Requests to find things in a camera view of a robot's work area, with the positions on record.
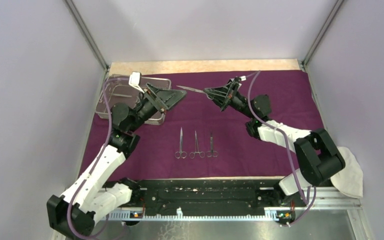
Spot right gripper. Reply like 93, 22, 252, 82
203, 82, 256, 120

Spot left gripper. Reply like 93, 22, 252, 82
128, 81, 187, 132

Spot surgical scissors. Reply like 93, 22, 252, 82
176, 85, 214, 100

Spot maroon wrap cloth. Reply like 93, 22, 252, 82
109, 70, 323, 181

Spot metal mesh instrument tray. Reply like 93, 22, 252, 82
95, 74, 172, 119

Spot surgical forceps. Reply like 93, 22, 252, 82
174, 127, 187, 159

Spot small metal scissors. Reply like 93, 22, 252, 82
206, 132, 219, 158

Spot surgical clamp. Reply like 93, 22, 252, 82
189, 130, 206, 159

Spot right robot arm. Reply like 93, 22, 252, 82
203, 76, 346, 206

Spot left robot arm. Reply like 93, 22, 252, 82
46, 83, 187, 240

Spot white crumpled cloth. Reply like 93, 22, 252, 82
330, 146, 364, 199

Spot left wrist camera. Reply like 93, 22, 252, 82
128, 71, 145, 93

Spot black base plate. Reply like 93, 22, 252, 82
121, 178, 305, 217

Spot grey cable duct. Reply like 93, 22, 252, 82
108, 209, 279, 222

